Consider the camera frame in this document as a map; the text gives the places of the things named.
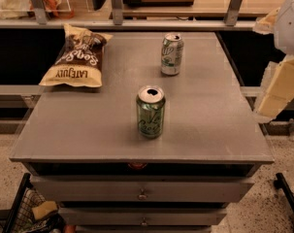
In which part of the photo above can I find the grey metal shelf frame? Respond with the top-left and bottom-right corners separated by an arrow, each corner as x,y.
0,0 -> 294,31

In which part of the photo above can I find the yellow sponge in basket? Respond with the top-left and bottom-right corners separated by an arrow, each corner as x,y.
32,201 -> 57,220

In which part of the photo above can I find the black frame bar right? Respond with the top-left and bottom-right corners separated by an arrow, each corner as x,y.
274,173 -> 294,214

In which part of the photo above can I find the black wire basket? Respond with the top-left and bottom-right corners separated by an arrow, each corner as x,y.
2,173 -> 65,233

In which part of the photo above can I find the white green 7up can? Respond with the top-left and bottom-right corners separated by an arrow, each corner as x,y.
161,32 -> 184,76

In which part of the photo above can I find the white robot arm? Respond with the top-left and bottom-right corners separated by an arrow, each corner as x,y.
254,0 -> 294,123

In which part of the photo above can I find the grey drawer cabinet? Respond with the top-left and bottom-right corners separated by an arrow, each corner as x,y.
10,32 -> 273,233

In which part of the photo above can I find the green soda can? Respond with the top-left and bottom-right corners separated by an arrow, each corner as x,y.
136,85 -> 166,139

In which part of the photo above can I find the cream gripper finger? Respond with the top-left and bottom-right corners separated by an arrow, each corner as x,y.
254,55 -> 294,118
253,8 -> 279,35

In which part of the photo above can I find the brown chip bag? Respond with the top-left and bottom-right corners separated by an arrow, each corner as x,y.
40,24 -> 113,87

